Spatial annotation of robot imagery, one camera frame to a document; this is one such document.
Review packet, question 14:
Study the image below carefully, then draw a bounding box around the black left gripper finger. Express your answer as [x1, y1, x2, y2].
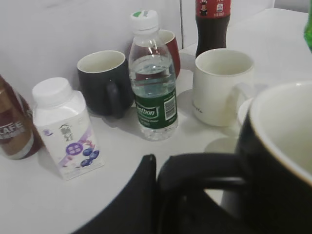
[75, 154, 156, 234]

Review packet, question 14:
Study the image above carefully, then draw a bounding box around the large black mug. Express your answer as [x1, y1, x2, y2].
[156, 81, 312, 234]

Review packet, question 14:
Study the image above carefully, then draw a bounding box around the green soda bottle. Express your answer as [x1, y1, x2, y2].
[304, 14, 312, 51]

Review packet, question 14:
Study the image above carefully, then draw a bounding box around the dark navy mug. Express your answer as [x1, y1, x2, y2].
[77, 50, 134, 119]

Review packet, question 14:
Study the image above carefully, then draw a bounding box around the white ceramic mug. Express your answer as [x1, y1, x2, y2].
[192, 48, 255, 127]

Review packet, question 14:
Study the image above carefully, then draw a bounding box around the dark red mug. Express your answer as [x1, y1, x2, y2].
[129, 29, 181, 80]

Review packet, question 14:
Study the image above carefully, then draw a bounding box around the white blueberry yogurt carton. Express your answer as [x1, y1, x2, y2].
[32, 77, 104, 180]

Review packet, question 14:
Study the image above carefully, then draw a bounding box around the brown coffee drink bottle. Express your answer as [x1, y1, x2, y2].
[0, 78, 43, 160]

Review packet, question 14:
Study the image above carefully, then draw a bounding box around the water bottle green label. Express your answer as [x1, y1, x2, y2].
[129, 10, 178, 141]

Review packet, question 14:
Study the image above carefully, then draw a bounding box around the cola bottle red label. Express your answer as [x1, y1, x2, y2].
[195, 0, 231, 57]

